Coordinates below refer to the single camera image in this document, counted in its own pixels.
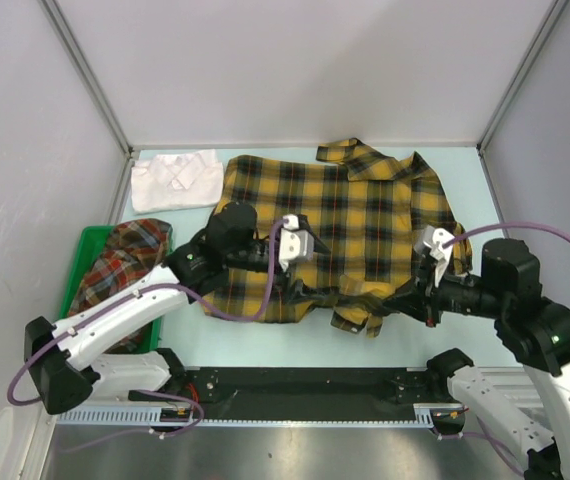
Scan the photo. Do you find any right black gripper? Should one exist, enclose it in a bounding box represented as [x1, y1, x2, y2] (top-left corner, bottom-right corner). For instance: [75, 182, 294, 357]
[381, 256, 506, 326]

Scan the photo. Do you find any yellow plaid long sleeve shirt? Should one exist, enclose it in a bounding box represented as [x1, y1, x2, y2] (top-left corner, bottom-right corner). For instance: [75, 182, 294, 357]
[199, 137, 474, 340]

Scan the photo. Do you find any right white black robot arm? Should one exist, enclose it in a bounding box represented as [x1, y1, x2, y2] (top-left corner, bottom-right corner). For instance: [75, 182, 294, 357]
[383, 238, 570, 479]

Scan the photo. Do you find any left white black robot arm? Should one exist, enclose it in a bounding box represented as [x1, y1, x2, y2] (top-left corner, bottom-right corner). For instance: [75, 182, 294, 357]
[19, 202, 330, 415]

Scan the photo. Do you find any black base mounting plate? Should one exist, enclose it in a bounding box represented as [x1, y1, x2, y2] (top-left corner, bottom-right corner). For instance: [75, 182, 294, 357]
[128, 366, 471, 422]

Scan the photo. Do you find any green plastic bin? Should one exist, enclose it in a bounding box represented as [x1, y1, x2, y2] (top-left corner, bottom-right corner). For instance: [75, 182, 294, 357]
[46, 224, 174, 366]

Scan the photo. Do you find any white folded shirt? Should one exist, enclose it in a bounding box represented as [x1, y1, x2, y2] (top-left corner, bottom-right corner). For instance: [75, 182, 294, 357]
[130, 149, 225, 214]

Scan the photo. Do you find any red plaid crumpled shirt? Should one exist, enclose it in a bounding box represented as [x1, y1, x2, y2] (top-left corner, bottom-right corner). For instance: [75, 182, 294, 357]
[68, 217, 175, 356]

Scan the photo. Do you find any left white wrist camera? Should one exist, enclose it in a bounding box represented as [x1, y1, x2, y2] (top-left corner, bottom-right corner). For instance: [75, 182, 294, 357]
[278, 214, 315, 271]

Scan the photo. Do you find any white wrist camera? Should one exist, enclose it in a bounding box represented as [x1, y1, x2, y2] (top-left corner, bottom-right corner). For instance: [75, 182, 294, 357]
[414, 225, 455, 273]
[278, 214, 315, 271]

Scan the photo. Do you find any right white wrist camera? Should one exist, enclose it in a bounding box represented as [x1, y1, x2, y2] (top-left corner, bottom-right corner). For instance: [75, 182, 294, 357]
[414, 225, 455, 273]

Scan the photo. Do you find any white slotted cable duct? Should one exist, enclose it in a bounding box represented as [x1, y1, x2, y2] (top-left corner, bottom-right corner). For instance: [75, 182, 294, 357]
[57, 405, 434, 429]

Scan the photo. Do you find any aluminium front frame rail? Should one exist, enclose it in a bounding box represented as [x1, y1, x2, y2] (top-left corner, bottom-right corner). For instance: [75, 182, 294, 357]
[34, 364, 570, 407]

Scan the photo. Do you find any right aluminium corner post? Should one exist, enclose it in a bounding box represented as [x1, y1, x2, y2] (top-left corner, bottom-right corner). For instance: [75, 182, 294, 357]
[476, 0, 569, 156]

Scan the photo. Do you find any aluminium corner post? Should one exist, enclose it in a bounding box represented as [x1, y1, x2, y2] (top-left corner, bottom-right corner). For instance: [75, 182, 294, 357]
[476, 0, 569, 156]
[38, 0, 133, 159]

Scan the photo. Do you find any left aluminium corner post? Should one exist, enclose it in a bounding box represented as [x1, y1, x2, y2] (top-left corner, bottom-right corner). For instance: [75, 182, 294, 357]
[38, 0, 133, 159]

